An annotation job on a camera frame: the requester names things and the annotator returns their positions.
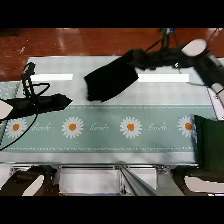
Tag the black garment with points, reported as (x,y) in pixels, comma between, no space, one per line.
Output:
(110,80)

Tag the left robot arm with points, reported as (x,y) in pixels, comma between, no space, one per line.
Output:
(40,104)

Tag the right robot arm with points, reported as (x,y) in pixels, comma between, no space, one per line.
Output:
(193,56)

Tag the dark green garment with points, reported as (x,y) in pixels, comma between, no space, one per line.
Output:
(210,146)

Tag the silver frame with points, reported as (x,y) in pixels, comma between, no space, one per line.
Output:
(140,186)

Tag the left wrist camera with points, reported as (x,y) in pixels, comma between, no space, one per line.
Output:
(28,75)

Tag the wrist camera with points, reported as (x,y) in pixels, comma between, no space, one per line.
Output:
(28,75)
(168,38)

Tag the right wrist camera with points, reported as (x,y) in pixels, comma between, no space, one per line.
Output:
(168,38)

